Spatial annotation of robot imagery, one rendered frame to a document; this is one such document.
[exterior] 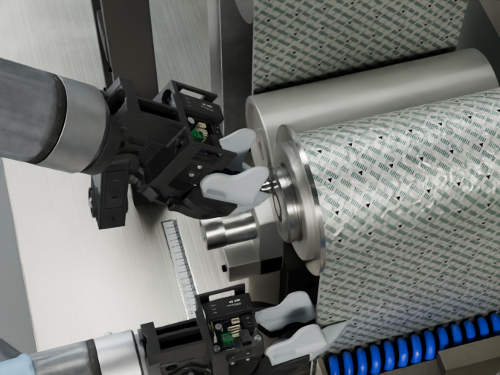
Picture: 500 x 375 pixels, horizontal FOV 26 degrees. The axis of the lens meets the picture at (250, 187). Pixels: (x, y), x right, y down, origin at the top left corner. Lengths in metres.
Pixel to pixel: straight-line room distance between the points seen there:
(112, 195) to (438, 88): 0.38
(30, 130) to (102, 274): 0.59
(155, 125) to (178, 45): 0.75
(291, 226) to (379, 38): 0.27
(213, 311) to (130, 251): 0.37
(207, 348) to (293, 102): 0.27
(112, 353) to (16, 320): 1.37
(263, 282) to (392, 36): 0.30
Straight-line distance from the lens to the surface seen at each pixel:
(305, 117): 1.12
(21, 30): 1.68
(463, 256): 1.11
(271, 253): 1.12
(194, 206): 0.95
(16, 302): 2.45
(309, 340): 1.11
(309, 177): 0.96
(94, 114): 0.87
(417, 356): 1.20
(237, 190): 0.99
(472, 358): 1.20
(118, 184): 0.95
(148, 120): 0.88
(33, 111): 0.84
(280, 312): 1.13
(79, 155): 0.87
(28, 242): 1.45
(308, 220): 0.98
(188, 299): 1.38
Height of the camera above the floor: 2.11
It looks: 55 degrees down
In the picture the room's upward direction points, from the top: straight up
